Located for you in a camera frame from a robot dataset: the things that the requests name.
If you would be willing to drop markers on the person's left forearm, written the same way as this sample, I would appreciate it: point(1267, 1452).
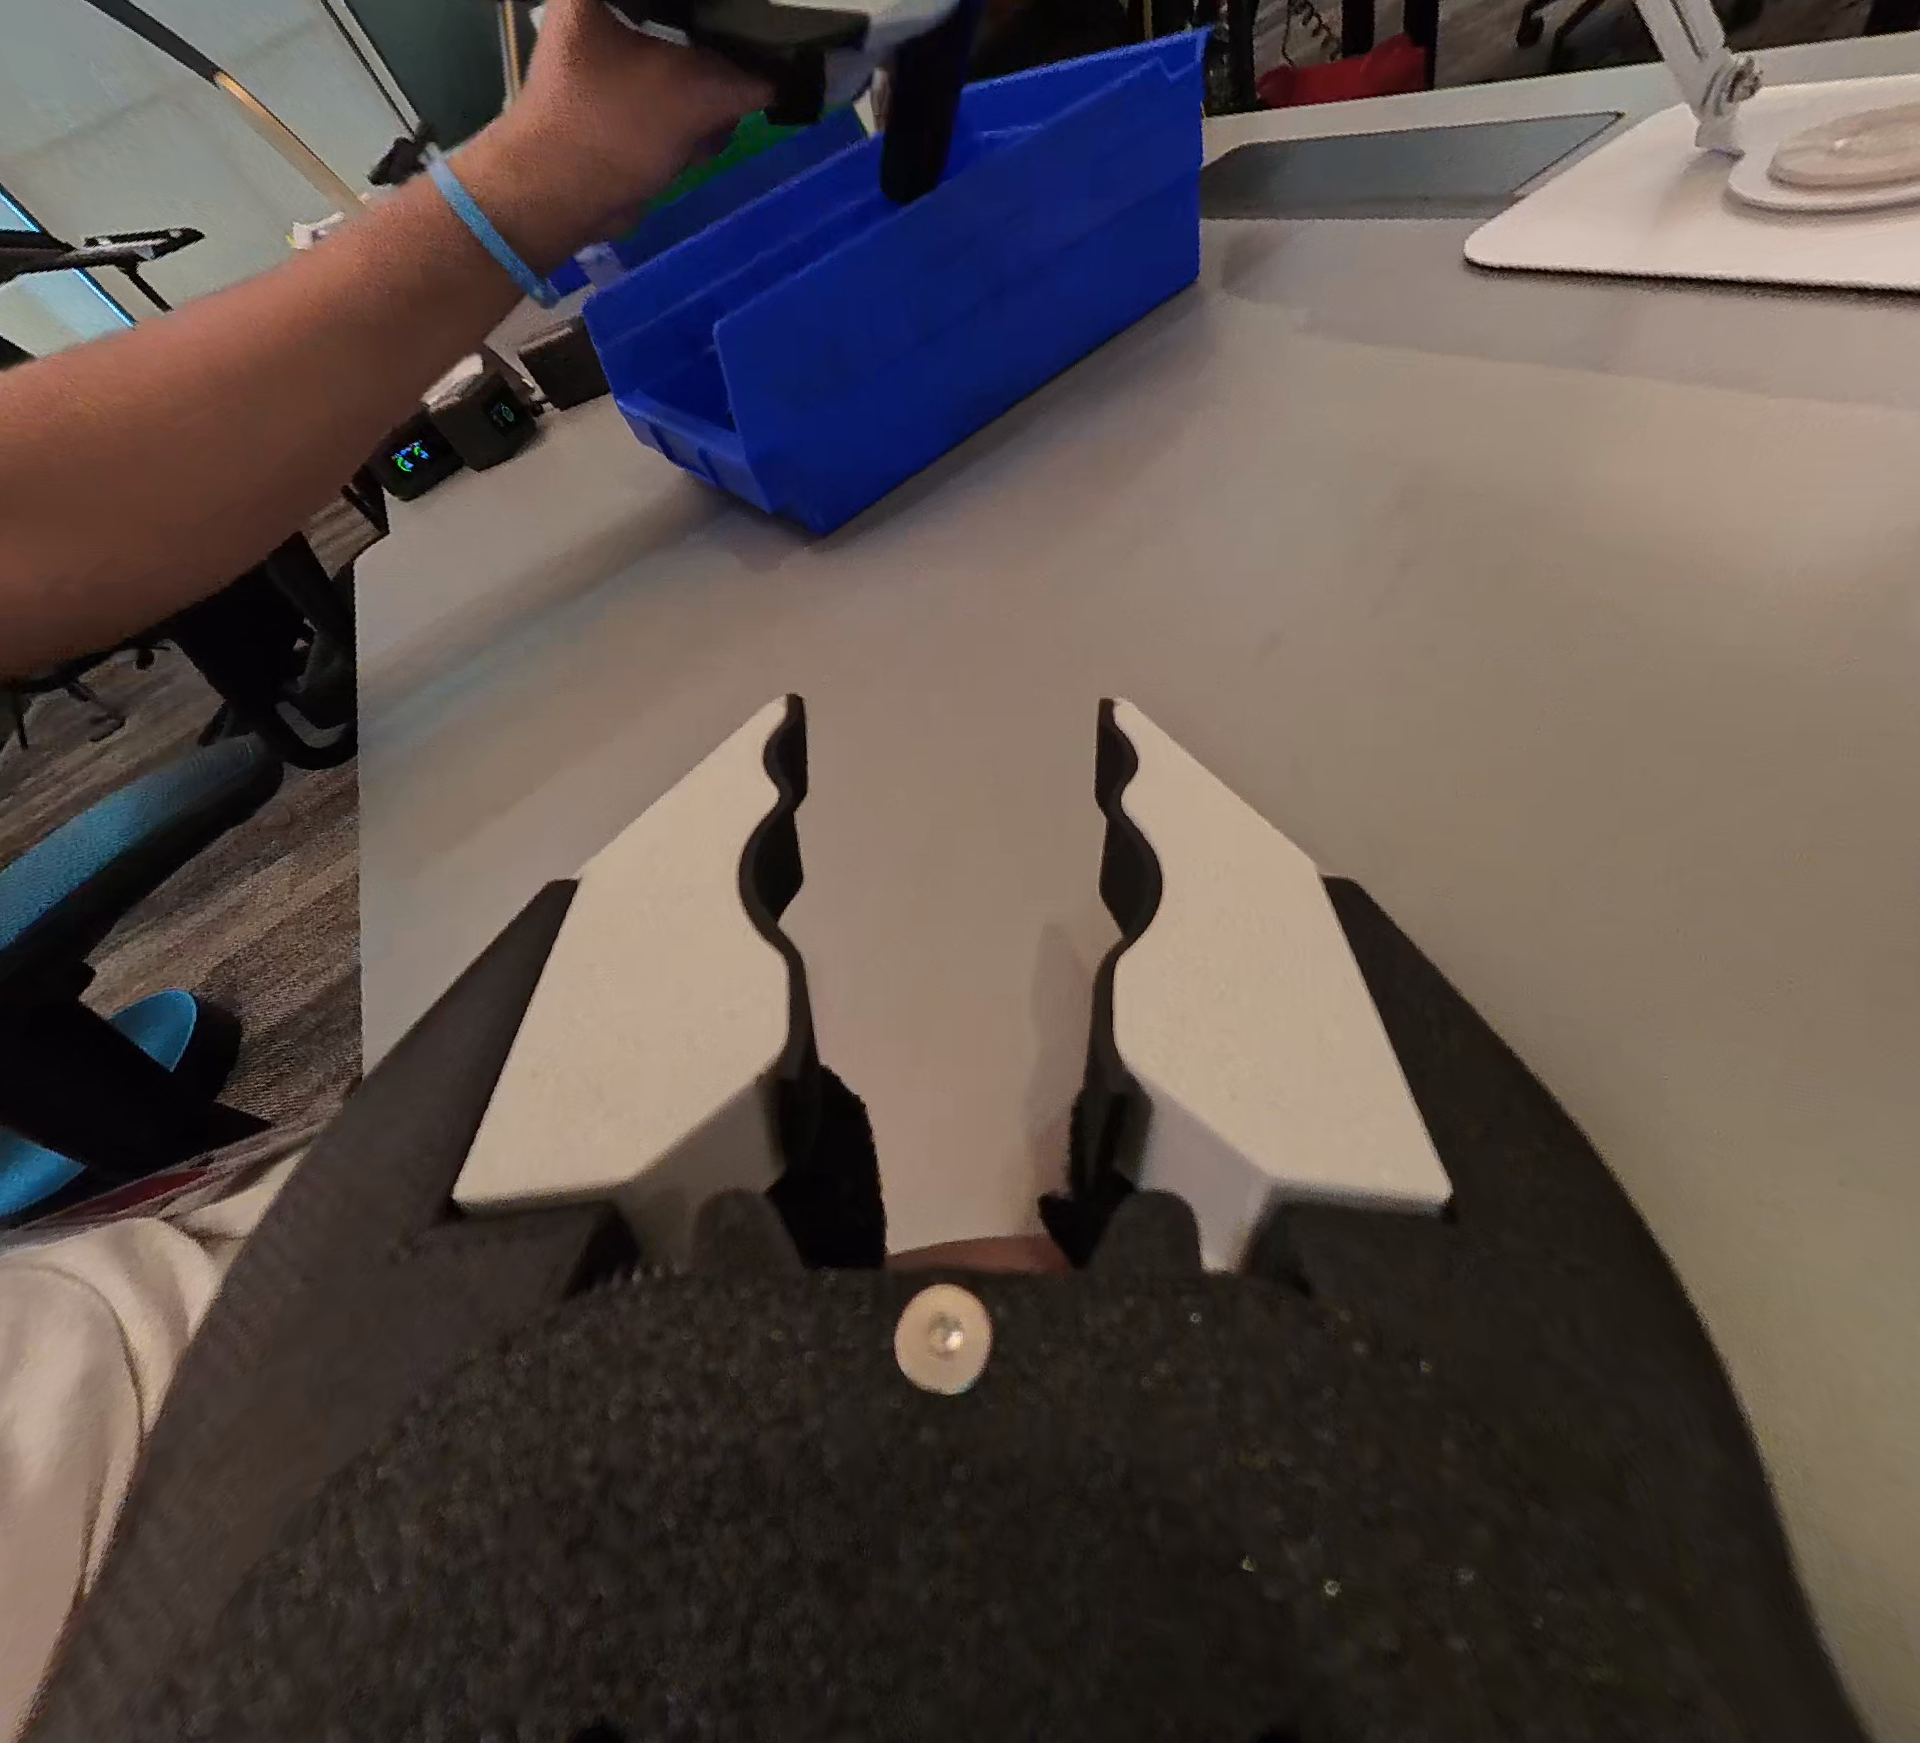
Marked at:
point(225, 452)

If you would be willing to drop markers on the person's left hand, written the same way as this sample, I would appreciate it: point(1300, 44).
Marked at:
point(602, 109)

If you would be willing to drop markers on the dark desk mat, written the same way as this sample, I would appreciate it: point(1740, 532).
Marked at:
point(1394, 170)

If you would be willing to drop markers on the blue wristband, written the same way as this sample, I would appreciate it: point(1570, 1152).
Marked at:
point(488, 226)

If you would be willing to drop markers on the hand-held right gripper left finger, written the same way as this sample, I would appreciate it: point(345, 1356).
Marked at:
point(645, 1023)

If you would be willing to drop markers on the black charger with display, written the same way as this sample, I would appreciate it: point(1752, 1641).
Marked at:
point(412, 460)
point(503, 417)

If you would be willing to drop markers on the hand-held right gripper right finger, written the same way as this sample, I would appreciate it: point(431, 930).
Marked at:
point(1277, 1023)

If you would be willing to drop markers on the red floor bin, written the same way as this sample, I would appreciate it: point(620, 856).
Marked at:
point(1350, 78)

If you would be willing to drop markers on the blue plastic bin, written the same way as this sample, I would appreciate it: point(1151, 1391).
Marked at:
point(931, 394)

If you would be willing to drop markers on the small black box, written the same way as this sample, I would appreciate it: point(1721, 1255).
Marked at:
point(564, 364)

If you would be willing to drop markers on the blue bin with green liner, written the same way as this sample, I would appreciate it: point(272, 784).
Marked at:
point(720, 184)

